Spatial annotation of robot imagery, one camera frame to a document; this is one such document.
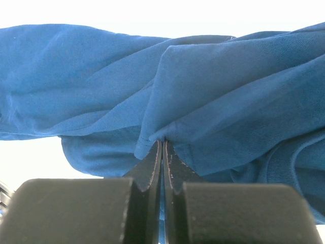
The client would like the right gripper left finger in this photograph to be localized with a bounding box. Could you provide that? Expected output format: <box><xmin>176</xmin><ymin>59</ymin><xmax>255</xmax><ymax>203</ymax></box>
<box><xmin>1</xmin><ymin>142</ymin><xmax>162</xmax><ymax>244</ymax></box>

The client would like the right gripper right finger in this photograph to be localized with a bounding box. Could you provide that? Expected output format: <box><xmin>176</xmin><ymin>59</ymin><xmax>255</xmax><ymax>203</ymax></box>
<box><xmin>162</xmin><ymin>142</ymin><xmax>322</xmax><ymax>243</ymax></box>

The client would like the blue t shirt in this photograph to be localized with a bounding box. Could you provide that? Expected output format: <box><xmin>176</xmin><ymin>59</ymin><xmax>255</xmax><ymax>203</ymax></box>
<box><xmin>1</xmin><ymin>23</ymin><xmax>324</xmax><ymax>224</ymax></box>

